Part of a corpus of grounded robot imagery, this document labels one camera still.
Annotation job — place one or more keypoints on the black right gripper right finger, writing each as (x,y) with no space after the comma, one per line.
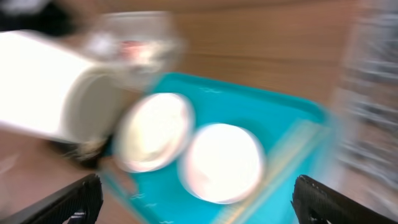
(313,202)

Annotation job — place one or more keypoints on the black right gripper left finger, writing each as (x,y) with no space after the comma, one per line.
(79,202)

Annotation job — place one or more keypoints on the wooden chopstick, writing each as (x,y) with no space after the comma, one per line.
(289,152)

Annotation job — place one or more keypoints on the small white plate bowl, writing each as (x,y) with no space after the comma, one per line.
(223,164)

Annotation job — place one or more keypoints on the cream bowl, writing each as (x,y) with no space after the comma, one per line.
(93,106)

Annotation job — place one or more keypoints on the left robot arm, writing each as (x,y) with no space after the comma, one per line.
(37,74)

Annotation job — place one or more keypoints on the black food waste tray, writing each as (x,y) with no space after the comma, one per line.
(87,155)

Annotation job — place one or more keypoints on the grey dishwasher rack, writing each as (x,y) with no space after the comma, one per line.
(368,105)

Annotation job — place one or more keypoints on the clear plastic waste bin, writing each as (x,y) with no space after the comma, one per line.
(144,45)

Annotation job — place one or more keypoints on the teal serving tray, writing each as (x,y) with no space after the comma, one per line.
(160,196)

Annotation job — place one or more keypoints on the large white plate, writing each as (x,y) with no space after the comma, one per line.
(154,132)

